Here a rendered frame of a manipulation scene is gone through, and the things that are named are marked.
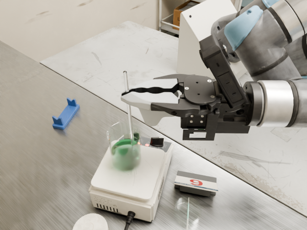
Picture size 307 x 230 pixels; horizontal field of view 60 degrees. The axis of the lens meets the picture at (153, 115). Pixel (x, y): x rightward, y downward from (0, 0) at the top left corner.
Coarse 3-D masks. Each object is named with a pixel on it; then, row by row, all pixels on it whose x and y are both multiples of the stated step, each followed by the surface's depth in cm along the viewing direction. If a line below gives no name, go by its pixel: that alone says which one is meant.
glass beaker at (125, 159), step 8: (112, 128) 50; (120, 128) 51; (128, 128) 51; (136, 128) 50; (112, 136) 51; (120, 136) 52; (128, 136) 53; (136, 136) 52; (112, 144) 46; (136, 144) 46; (112, 152) 48; (120, 152) 47; (128, 152) 47; (136, 152) 48; (112, 160) 51; (120, 160) 49; (128, 160) 49; (136, 160) 50; (120, 168) 50; (128, 168) 50; (136, 168) 51
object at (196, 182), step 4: (176, 180) 57; (180, 180) 57; (184, 180) 58; (188, 180) 58; (192, 180) 58; (196, 180) 59; (192, 184) 55; (196, 184) 56; (200, 184) 56; (204, 184) 57; (208, 184) 57; (212, 184) 58; (212, 188) 55; (216, 188) 55
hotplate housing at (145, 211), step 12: (168, 156) 57; (96, 192) 51; (108, 192) 50; (156, 192) 51; (96, 204) 53; (108, 204) 52; (120, 204) 50; (132, 204) 49; (144, 204) 49; (156, 204) 52; (132, 216) 50; (144, 216) 51
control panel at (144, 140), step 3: (141, 138) 65; (144, 138) 65; (147, 138) 65; (150, 138) 66; (141, 141) 62; (144, 141) 63; (147, 141) 63; (165, 141) 65; (141, 144) 61; (144, 144) 61; (165, 144) 63; (168, 144) 63; (153, 147) 60; (156, 147) 60; (159, 147) 60; (162, 147) 60; (165, 147) 61; (168, 147) 61; (165, 150) 59
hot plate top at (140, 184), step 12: (108, 156) 54; (144, 156) 54; (156, 156) 54; (108, 168) 52; (144, 168) 52; (156, 168) 52; (96, 180) 50; (108, 180) 50; (120, 180) 50; (132, 180) 50; (144, 180) 50; (156, 180) 50; (120, 192) 48; (132, 192) 48; (144, 192) 48
